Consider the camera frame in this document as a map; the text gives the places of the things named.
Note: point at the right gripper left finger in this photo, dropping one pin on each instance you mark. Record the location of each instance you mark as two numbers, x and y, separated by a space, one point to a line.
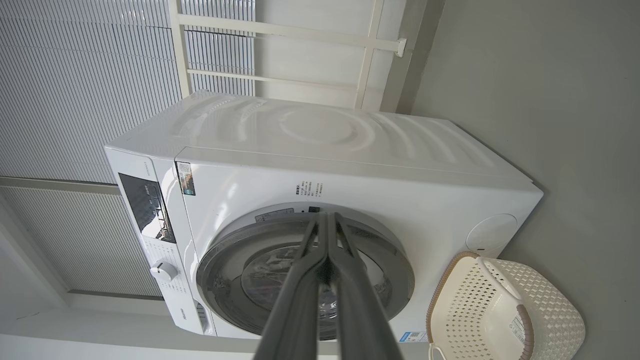
300 310

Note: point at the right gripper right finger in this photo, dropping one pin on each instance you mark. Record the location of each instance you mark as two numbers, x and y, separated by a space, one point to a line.
357 315

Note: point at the washing machine door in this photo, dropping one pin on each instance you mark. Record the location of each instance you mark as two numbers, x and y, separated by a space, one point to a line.
225 265

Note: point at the cream perforated laundry basket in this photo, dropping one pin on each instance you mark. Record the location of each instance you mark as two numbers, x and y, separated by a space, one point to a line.
480 320

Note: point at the printed paper product label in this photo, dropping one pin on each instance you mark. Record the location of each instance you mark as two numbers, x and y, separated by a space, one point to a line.
517 327

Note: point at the white front-load washing machine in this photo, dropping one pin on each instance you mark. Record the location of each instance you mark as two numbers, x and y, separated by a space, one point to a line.
280 150

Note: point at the blue energy label sticker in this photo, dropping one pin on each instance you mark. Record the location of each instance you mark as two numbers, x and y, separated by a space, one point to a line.
412 336

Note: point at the white metal railing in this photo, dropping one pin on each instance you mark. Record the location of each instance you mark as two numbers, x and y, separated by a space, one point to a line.
280 31

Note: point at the white window blinds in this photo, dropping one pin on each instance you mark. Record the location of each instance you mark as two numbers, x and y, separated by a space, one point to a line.
75 90

